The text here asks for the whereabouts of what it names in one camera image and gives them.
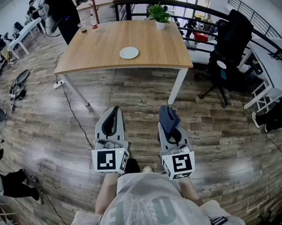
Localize white table leg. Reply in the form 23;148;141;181
59;73;90;108
165;67;191;106

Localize person's grey printed shirt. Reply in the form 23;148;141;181
62;168;247;225

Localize black gear pile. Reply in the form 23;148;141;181
7;68;32;102

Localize person's black trousers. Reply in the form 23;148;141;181
123;157;142;174

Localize person's left forearm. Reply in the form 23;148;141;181
93;172;121;215

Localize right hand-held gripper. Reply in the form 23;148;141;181
157;121;196;181

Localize green potted plant white pot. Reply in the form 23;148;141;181
147;2;173;31

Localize white power strip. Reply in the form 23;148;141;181
53;80;66;90

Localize red label plastic bottle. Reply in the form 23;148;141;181
89;13;99;30

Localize white table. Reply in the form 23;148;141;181
5;16;47;61

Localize dark blue cloth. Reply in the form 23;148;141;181
158;104;182;136

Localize black floor cable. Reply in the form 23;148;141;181
60;82;95;151

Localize person's right forearm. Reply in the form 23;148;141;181
177;177;204;208

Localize brown wooden coat stand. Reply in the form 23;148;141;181
88;0;101;25

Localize white floor cable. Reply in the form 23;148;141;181
13;77;60;104

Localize black strap buckle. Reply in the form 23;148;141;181
210;216;228;225

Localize black office chair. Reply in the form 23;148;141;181
192;8;258;110

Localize clear plastic drink cup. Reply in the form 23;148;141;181
77;21;88;34

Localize white round plate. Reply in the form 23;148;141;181
118;46;140;60

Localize white slatted desk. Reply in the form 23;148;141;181
240;36;282;115

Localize white cylindrical appliance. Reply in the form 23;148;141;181
44;16;62;38

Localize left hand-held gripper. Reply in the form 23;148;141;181
89;105;131;176

